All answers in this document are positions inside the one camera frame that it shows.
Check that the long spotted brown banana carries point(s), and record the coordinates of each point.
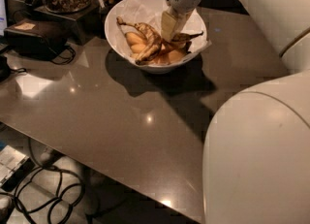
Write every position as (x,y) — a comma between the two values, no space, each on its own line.
(152,37)

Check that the dark metal jar stand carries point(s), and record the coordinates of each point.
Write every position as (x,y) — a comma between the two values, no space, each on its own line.
(81,26)

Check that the white paper bowl liner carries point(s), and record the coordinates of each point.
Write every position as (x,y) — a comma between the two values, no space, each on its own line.
(139,9)

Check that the monitor edge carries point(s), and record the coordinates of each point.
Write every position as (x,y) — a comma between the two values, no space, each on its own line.
(3,18)

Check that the white ceramic bowl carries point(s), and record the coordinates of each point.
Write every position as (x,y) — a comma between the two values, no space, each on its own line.
(120,17)

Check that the yellow bananas under pile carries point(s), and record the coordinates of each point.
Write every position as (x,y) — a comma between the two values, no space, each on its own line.
(168,54)

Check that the black box with label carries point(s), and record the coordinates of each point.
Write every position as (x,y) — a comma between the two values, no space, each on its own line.
(40,40)

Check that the black round object left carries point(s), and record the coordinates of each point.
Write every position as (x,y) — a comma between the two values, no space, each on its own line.
(5,70)

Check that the white box on floor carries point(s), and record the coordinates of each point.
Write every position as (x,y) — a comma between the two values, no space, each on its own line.
(13,167)

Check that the short spotted brown banana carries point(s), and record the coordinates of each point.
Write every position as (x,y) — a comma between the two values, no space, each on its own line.
(180,41)

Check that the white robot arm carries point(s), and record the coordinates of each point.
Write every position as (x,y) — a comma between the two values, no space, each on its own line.
(256,156)

